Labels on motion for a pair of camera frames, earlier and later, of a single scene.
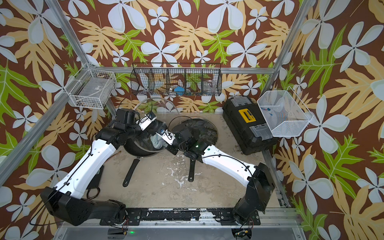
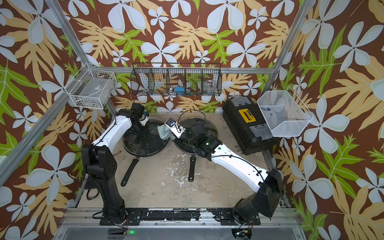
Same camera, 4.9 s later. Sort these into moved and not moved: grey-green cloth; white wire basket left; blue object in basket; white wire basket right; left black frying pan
Moved: grey-green cloth
Not moved: blue object in basket; left black frying pan; white wire basket left; white wire basket right
